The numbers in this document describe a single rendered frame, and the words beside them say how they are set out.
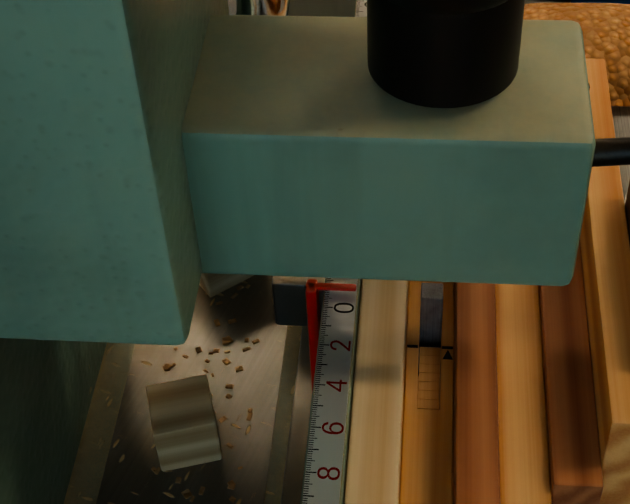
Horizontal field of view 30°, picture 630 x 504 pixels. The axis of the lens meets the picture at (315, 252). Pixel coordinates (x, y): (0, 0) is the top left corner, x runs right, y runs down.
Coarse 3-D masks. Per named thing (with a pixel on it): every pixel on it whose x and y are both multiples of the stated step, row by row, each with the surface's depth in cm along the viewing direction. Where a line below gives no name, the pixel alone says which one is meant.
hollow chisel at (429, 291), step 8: (424, 288) 48; (432, 288) 48; (440, 288) 48; (424, 296) 48; (432, 296) 48; (440, 296) 48; (424, 304) 48; (432, 304) 48; (440, 304) 48; (424, 312) 48; (432, 312) 48; (440, 312) 48; (424, 320) 49; (432, 320) 49; (440, 320) 48; (424, 328) 49; (432, 328) 49; (440, 328) 49; (424, 336) 49; (432, 336) 49; (440, 336) 49; (424, 344) 50; (432, 344) 50; (440, 344) 50
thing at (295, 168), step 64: (256, 64) 41; (320, 64) 41; (576, 64) 41; (192, 128) 39; (256, 128) 39; (320, 128) 39; (384, 128) 39; (448, 128) 39; (512, 128) 39; (576, 128) 38; (192, 192) 41; (256, 192) 41; (320, 192) 40; (384, 192) 40; (448, 192) 40; (512, 192) 40; (576, 192) 39; (256, 256) 43; (320, 256) 43; (384, 256) 42; (448, 256) 42; (512, 256) 42; (576, 256) 42
